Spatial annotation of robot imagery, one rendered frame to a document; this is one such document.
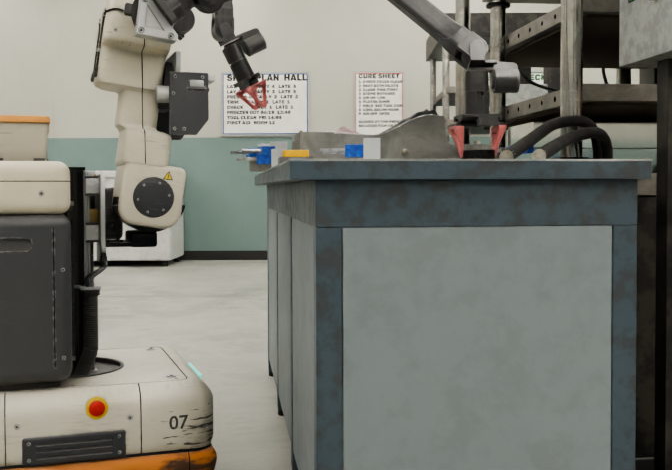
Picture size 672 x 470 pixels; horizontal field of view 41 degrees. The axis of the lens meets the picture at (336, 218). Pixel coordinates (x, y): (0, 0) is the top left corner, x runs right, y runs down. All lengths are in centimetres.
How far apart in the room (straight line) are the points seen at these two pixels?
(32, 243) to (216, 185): 759
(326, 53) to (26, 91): 320
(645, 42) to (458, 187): 88
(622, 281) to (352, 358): 55
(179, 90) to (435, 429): 110
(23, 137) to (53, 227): 28
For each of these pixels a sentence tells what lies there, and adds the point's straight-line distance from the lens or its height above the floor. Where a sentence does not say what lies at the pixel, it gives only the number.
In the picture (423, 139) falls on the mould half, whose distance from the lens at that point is 235.
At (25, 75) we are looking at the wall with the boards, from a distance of 1027.
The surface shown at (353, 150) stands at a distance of 197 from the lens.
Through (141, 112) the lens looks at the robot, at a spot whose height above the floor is 94.
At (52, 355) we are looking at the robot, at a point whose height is 36.
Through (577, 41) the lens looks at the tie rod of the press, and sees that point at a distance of 262.
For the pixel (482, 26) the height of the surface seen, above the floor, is 196.
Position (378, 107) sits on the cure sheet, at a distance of 965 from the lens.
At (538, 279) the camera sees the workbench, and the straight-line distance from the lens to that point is 180.
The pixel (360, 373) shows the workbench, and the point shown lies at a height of 40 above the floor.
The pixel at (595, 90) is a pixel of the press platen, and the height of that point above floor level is 102.
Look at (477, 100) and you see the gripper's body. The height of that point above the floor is 95.
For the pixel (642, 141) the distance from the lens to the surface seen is 314.
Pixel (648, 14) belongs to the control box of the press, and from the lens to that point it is 246.
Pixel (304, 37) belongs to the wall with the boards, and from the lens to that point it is 977.
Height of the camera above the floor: 74
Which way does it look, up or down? 2 degrees down
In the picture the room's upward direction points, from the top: straight up
